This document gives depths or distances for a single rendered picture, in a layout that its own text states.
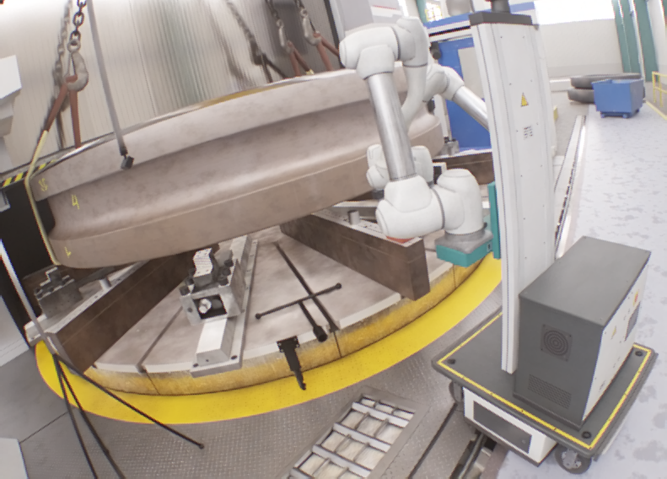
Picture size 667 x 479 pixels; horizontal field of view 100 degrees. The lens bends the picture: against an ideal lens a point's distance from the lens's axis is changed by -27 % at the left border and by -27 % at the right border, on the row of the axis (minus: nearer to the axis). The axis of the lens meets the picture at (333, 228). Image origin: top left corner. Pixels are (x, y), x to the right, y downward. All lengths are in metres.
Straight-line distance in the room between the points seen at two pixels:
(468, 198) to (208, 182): 1.80
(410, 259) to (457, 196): 0.97
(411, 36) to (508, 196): 0.65
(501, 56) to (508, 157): 0.34
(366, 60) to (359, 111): 1.67
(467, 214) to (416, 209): 0.19
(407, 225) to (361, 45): 0.63
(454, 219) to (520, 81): 0.56
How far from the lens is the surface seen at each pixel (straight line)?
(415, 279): 2.31
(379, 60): 1.32
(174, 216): 2.60
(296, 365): 2.24
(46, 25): 5.23
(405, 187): 1.28
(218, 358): 2.23
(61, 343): 2.90
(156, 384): 2.82
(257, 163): 2.62
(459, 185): 1.34
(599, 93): 11.43
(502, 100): 1.32
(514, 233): 1.43
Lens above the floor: 1.58
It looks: 19 degrees down
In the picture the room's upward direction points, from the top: 14 degrees counter-clockwise
